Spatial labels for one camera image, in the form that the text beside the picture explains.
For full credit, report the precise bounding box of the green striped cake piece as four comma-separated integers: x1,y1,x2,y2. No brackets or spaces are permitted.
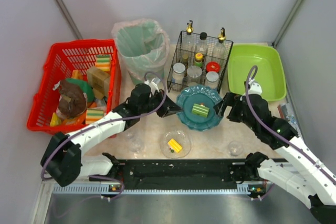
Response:
192,103,209,118

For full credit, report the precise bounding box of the striped sponge pack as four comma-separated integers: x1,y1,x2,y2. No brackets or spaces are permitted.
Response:
85,108,105,125
95,54,111,73

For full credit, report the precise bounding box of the small glass bowl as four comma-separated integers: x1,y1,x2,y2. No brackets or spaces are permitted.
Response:
228,141,244,156

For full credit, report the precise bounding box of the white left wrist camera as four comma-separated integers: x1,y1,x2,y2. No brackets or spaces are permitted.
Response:
144,77,161,93

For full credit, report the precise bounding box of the red lid sauce jar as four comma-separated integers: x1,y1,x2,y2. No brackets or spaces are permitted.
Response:
205,61,221,73

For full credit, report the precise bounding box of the yellow cake piece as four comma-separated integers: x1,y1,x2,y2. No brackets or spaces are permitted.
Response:
167,138,183,153

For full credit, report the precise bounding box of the small gold cap bottle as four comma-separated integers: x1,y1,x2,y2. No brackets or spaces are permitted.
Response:
181,54,189,68

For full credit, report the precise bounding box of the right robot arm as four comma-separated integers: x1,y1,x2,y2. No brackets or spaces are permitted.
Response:
214,92,335,223

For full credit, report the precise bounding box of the black wire rack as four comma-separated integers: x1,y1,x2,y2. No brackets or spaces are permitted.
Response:
171,31,234,92

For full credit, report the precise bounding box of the yellow cap sauce bottle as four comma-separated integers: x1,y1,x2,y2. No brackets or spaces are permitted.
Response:
194,52,203,68

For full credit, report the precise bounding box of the red plastic basket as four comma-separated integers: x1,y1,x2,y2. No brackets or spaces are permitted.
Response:
27,39,122,135

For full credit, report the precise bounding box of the silver lid spice jar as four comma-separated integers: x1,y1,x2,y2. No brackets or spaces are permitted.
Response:
172,62,186,91

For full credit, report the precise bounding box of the clear glass front left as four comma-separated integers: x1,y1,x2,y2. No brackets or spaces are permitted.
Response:
129,140,144,153

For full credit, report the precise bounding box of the green plastic tub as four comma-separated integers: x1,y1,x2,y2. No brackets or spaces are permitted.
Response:
227,44,287,102

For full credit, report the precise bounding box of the brown crumpled bag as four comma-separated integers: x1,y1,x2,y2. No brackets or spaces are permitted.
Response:
58,80,87,118

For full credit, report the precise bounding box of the gold pourer glass bottle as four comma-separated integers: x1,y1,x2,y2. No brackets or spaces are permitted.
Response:
183,20,195,52

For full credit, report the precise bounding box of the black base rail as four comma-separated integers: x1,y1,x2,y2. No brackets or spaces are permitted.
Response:
107,159,265,190

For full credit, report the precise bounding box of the cardboard box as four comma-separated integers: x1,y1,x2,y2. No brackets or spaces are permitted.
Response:
86,66,111,97

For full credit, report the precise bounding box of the black cap clear bottle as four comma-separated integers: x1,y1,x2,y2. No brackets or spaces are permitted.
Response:
195,32,208,56

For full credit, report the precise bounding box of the green bin with plastic bag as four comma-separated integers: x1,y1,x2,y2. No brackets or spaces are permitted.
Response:
111,18,170,84

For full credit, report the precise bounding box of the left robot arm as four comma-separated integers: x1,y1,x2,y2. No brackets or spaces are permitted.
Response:
40,83,182,187

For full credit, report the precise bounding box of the clear glass plate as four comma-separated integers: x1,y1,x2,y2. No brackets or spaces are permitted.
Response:
159,130,192,159

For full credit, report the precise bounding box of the teal ceramic plate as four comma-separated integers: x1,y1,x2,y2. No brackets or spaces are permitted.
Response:
176,85,222,131

